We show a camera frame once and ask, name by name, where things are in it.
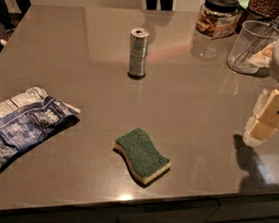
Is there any green and yellow sponge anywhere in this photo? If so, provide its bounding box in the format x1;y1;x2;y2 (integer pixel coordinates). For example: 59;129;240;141
112;128;171;186

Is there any blue chip bag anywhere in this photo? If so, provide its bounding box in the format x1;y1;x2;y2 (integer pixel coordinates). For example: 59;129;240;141
0;86;80;170

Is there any clear plastic cup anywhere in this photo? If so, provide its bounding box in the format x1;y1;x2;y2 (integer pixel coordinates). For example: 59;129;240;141
227;20;279;75

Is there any metal whisk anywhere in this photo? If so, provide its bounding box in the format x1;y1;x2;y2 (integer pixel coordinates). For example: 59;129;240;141
234;15;279;65

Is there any dark cabinet drawer front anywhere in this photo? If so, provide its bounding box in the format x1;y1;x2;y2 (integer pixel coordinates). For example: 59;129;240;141
0;192;279;223

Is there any glass jar with black lid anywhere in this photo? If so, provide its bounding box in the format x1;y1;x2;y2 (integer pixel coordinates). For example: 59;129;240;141
195;0;241;40

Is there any silver drink can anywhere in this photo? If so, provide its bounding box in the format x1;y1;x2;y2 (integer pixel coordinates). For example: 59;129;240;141
128;27;149;78

